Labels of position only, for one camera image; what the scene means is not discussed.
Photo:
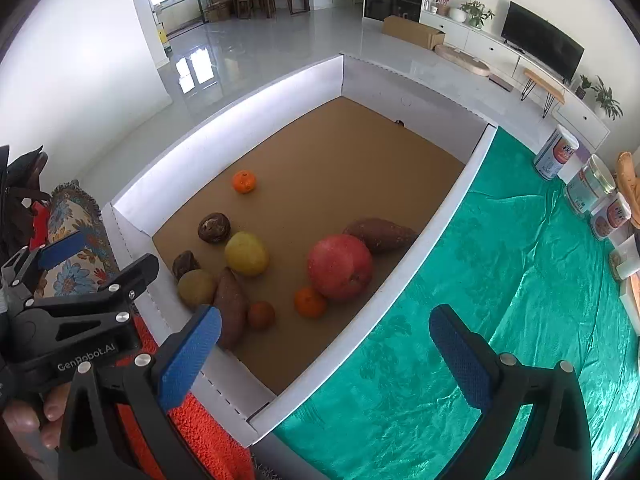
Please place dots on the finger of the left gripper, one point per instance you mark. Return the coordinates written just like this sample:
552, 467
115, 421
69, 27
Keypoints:
91, 305
55, 252

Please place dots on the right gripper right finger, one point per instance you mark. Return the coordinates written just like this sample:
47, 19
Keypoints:
555, 443

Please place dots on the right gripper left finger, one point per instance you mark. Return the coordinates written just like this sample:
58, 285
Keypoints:
93, 443

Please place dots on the dark brown lumpy fruit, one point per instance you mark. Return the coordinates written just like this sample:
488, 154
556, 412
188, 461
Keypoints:
183, 264

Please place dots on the brown kiwi fruit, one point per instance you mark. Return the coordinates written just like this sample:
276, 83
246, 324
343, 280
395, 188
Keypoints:
197, 287

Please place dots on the sweet potato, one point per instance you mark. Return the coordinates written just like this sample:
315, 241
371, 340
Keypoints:
380, 235
232, 303

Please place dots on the dark brown round fruit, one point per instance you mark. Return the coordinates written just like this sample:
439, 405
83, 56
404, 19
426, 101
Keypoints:
214, 228

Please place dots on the yellow green citrus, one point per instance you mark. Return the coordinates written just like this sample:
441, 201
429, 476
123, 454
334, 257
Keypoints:
246, 254

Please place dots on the reddish brown round fruit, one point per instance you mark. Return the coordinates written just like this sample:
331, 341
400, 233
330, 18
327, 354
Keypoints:
261, 315

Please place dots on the orange tangerine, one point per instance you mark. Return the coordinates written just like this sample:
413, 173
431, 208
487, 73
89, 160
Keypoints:
309, 303
244, 182

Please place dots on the large red apple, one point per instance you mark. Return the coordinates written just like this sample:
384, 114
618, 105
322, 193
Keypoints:
340, 267

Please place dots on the person's left hand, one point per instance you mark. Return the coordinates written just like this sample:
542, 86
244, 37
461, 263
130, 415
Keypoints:
22, 418

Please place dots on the floral patterned cushion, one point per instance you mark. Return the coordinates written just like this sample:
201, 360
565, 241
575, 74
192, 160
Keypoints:
86, 260

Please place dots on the orange red cushion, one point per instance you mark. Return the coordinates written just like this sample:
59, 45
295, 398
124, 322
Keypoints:
217, 451

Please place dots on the flat white box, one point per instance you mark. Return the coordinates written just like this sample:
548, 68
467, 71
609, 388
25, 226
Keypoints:
629, 296

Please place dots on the green tablecloth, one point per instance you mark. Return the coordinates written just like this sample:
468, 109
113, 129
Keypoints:
521, 269

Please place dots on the white cardboard box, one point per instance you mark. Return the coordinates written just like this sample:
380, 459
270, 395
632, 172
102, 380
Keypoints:
334, 142

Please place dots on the black lidded glass jar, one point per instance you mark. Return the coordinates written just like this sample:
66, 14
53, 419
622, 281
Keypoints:
625, 259

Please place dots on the right red labelled can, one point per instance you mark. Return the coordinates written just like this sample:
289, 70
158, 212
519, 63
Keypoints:
612, 214

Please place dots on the red labelled can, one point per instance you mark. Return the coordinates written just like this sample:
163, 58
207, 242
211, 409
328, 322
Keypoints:
612, 214
555, 153

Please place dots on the clear glass jar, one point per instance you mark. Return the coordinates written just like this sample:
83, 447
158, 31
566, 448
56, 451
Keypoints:
591, 183

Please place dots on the left red labelled can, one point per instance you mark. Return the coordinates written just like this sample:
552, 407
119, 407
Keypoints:
555, 153

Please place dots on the white tv cabinet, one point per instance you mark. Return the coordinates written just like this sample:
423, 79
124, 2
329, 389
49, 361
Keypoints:
508, 64

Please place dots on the green potted plant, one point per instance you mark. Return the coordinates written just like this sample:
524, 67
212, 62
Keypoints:
606, 101

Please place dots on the small wooden side table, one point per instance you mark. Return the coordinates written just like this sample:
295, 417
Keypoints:
553, 95

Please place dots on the brown cardboard carton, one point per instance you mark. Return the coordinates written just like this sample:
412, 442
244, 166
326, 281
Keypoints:
412, 32

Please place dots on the black television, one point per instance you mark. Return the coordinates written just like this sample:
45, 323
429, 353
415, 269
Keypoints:
542, 40

